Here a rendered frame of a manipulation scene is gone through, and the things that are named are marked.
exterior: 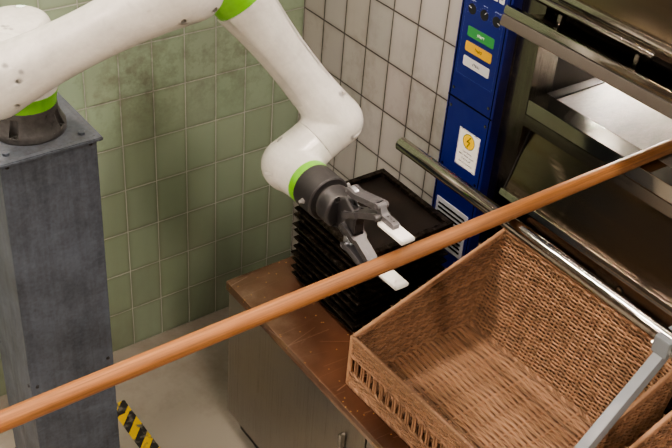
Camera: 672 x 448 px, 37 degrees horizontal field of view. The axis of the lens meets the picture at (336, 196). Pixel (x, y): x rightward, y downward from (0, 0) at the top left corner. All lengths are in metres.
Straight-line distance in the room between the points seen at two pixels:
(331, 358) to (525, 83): 0.80
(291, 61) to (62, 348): 0.87
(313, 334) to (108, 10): 1.10
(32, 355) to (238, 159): 1.09
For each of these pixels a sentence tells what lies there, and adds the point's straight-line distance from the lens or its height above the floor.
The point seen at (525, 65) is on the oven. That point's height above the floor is 1.25.
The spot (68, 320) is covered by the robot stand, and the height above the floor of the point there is 0.76.
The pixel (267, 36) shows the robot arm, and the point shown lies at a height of 1.46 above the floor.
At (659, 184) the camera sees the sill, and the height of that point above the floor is 1.17.
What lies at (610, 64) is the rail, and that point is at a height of 1.44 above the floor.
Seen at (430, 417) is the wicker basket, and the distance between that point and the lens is 2.16.
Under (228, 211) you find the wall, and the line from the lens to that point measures 3.21.
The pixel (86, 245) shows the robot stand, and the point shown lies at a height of 0.94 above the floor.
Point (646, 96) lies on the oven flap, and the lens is 1.94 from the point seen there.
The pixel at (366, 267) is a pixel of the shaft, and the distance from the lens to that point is 1.72.
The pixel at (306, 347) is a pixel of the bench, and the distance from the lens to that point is 2.47.
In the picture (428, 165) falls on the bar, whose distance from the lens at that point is 2.07.
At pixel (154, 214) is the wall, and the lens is 3.07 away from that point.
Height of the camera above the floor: 2.27
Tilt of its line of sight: 34 degrees down
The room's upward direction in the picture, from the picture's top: 5 degrees clockwise
